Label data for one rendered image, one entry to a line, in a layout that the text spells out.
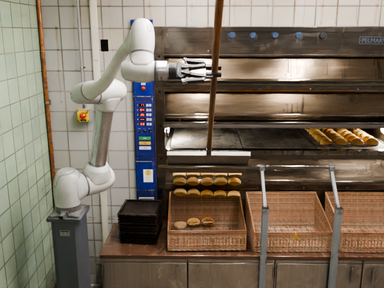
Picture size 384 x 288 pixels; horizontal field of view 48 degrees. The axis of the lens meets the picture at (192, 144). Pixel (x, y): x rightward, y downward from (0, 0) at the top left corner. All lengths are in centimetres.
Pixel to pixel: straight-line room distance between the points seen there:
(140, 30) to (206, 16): 131
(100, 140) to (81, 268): 81
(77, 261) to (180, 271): 75
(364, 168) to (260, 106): 97
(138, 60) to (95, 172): 98
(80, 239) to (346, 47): 227
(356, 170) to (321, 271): 87
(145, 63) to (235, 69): 142
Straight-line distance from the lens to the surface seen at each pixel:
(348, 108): 347
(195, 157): 290
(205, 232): 306
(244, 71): 327
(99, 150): 265
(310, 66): 337
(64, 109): 345
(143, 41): 197
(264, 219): 293
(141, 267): 316
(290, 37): 333
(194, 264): 312
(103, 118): 255
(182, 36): 326
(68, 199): 268
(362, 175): 364
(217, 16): 165
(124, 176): 348
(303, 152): 347
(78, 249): 279
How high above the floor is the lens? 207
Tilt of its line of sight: 15 degrees down
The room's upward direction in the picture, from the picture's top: straight up
